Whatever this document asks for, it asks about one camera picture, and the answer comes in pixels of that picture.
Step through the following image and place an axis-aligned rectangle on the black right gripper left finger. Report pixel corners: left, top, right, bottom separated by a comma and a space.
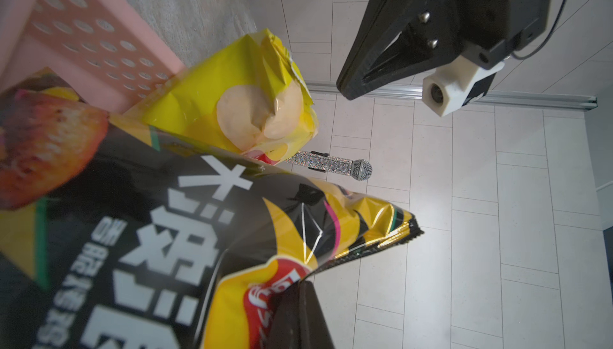
266, 282, 307, 349

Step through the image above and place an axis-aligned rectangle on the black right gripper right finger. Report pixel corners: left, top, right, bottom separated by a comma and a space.
299, 280, 335, 349

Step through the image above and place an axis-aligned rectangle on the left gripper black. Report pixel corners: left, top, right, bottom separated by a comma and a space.
336, 0, 569, 100

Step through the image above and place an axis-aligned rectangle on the yellow chips bag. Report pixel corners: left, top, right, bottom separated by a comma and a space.
126, 29, 319, 165

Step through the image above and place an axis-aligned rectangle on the black snack bag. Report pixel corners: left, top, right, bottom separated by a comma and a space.
1, 71, 421, 348

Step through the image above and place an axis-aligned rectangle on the pink plastic basket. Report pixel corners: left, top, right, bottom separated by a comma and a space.
1, 0, 186, 113

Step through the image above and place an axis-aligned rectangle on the glitter microphone on stand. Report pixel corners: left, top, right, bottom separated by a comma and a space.
287, 151, 373, 181

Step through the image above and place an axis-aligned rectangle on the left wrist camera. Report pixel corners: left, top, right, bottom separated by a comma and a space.
421, 56, 504, 118

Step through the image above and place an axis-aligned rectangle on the left corner aluminium post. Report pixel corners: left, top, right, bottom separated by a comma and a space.
303, 80, 599, 111

